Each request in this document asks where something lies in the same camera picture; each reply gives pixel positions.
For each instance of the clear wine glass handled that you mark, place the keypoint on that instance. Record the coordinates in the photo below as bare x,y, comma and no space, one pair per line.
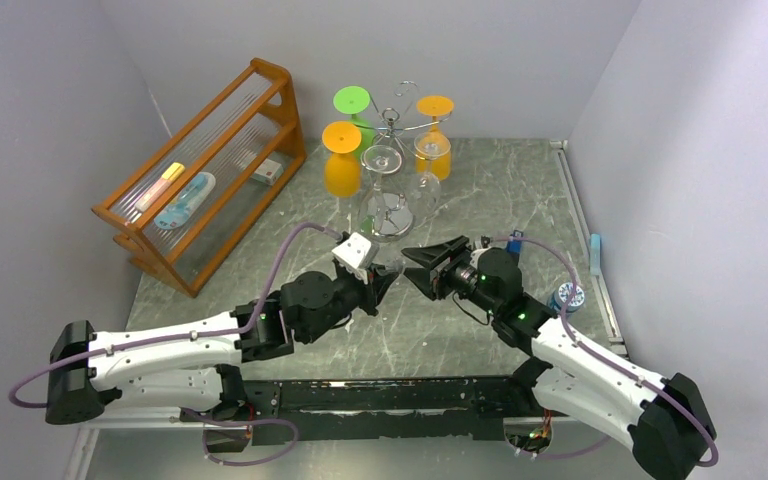
423,194

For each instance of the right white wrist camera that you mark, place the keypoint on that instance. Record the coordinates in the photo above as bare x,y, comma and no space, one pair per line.
483,242

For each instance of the orange wooden shelf rack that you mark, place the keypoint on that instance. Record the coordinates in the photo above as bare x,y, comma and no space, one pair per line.
253,118

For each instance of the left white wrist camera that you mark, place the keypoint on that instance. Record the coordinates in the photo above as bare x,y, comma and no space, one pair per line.
356,255

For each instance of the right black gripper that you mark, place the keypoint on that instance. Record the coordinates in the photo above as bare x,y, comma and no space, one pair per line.
441,271

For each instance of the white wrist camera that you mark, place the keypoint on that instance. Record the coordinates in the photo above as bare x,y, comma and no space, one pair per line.
483,242
356,255

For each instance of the silver wire glass rack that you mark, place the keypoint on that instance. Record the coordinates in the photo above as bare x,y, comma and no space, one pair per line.
390,131

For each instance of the blue white bottle cap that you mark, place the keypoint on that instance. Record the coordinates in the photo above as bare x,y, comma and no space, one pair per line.
564,294

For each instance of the black base frame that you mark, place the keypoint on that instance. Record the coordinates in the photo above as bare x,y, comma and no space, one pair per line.
477,407

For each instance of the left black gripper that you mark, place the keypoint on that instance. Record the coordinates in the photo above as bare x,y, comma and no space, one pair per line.
375,291

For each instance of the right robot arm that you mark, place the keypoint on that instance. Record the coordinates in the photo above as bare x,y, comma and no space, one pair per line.
663,422

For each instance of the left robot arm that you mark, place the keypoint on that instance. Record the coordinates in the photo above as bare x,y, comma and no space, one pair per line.
196,365

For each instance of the green plastic goblet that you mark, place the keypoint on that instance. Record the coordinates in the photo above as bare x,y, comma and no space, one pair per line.
353,101

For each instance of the light blue clip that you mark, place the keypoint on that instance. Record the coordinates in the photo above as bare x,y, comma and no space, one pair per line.
595,255

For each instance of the orange goblet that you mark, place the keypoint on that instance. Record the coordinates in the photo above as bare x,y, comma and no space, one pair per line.
433,148
342,171

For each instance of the small white red box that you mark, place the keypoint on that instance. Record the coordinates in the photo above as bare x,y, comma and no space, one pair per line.
268,172

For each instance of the yellow pink highlighter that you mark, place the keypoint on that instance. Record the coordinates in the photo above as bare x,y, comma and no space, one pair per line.
150,196

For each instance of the clear wine glass front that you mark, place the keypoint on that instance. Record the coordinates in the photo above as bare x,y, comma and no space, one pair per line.
390,266

